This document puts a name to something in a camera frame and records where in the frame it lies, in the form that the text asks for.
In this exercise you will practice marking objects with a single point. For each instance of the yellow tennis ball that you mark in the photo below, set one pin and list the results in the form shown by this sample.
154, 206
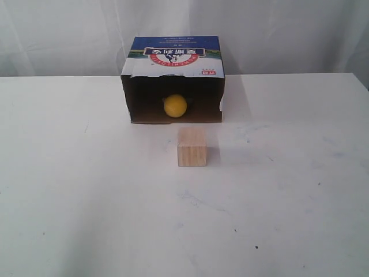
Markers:
175, 105

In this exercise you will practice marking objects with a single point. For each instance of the light wooden cube block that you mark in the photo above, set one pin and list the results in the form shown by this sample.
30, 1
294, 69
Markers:
192, 147

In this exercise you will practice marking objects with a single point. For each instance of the blue white cardboard box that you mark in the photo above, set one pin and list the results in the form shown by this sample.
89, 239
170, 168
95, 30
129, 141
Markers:
158, 67

